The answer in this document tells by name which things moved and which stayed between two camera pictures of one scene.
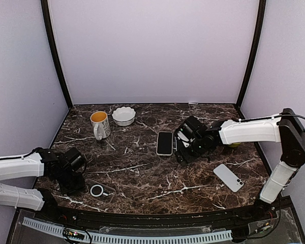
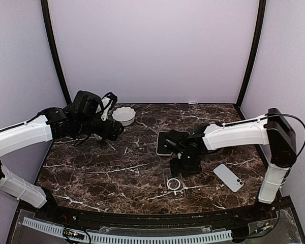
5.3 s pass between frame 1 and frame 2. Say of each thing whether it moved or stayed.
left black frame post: stayed
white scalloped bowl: stayed
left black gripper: moved
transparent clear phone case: moved
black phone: stayed
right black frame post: stayed
